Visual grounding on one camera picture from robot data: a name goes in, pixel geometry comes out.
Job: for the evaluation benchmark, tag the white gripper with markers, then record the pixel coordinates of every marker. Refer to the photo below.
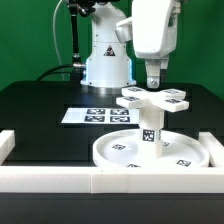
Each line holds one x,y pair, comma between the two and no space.
154,26

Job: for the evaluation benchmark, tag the white cross-shaped table base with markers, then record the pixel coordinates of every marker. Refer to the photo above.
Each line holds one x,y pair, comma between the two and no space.
171,100

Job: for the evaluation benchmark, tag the white round table top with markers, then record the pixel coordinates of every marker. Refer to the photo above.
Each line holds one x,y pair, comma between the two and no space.
121,149

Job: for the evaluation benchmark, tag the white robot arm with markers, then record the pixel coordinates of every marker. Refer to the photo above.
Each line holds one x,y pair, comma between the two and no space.
108,68

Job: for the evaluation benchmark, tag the white fiducial marker sheet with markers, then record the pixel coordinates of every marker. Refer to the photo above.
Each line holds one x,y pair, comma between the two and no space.
101,116

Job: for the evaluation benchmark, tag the white right fence bar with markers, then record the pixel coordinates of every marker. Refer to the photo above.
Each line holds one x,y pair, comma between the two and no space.
215,148

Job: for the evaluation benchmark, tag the white fence bar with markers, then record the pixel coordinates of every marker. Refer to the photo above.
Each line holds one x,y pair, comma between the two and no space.
28,179
7,143
215,148

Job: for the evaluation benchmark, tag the white left fence bar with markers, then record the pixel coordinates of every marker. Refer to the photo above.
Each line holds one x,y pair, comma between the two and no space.
7,143

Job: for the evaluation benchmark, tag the white front fence bar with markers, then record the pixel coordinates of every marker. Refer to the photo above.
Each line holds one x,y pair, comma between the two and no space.
28,179

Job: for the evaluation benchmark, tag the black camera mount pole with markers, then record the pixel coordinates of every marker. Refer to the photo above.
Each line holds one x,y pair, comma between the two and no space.
84,8

